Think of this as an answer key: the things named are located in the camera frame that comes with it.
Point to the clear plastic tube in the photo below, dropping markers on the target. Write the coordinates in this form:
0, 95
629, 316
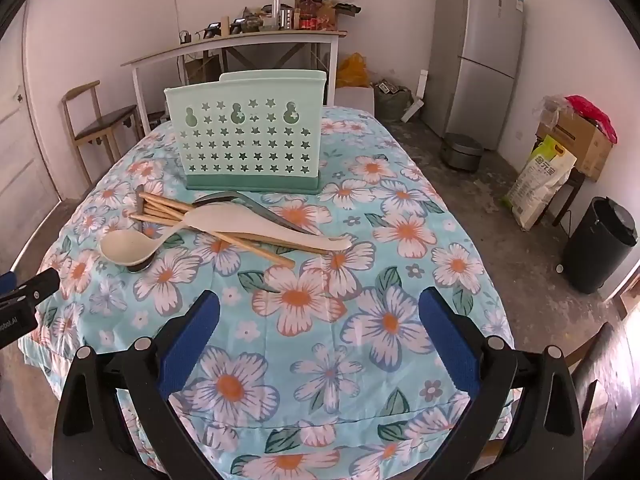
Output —
276, 10

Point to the white door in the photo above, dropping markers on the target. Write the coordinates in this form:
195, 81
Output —
20, 160

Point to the yellow and white rice sack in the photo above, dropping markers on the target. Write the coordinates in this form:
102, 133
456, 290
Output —
537, 185

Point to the white box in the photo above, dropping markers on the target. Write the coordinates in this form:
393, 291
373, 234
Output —
355, 97

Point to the wooden chair with dark seat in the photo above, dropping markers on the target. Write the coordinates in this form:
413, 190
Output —
107, 120

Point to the wooden block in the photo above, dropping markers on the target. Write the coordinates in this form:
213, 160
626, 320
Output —
226, 26

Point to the green sack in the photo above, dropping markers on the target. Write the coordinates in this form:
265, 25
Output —
392, 105

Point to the beige plastic ladle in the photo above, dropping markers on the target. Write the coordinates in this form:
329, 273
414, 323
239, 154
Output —
125, 247

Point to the silver refrigerator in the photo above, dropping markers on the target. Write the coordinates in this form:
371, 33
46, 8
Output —
480, 60

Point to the white side table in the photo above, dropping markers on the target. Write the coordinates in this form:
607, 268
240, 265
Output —
225, 44

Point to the green plastic utensil holder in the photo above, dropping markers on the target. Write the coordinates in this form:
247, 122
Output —
225, 150

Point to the black trash bin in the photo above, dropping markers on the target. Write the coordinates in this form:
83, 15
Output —
595, 245

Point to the black tray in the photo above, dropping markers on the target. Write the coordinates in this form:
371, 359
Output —
349, 8

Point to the grey rice cooker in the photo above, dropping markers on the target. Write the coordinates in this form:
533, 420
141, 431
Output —
460, 152

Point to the blue floral tablecloth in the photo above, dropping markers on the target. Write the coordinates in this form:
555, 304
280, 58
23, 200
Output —
310, 310

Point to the red plastic bag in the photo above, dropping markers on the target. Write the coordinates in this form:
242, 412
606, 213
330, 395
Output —
590, 110

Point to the beige rice paddle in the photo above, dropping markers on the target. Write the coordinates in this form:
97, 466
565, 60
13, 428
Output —
225, 220

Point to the white cardboard strip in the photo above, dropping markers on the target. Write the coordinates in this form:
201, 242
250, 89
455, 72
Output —
422, 82

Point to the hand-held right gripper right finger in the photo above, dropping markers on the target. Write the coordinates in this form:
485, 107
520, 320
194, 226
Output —
447, 340

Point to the dark wooden stool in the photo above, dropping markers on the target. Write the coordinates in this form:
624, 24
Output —
575, 180

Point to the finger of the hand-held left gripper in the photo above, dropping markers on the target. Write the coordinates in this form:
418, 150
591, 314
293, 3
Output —
6, 282
40, 285

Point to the metal ladle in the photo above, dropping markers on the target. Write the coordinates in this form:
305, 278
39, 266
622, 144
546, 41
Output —
285, 219

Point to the black device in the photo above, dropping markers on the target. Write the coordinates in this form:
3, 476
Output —
238, 26
212, 30

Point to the yellow plastic bag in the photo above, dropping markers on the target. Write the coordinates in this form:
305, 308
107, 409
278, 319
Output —
352, 70

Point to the black charger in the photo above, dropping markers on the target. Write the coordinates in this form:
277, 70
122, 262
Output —
185, 37

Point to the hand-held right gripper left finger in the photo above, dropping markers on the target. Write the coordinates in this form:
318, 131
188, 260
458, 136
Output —
192, 345

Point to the clear plastic bag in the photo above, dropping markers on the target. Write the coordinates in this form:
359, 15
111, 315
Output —
550, 110

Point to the metal cup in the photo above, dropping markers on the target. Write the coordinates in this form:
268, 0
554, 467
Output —
287, 17

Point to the large cardboard box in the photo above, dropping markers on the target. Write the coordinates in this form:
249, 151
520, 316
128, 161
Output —
580, 145

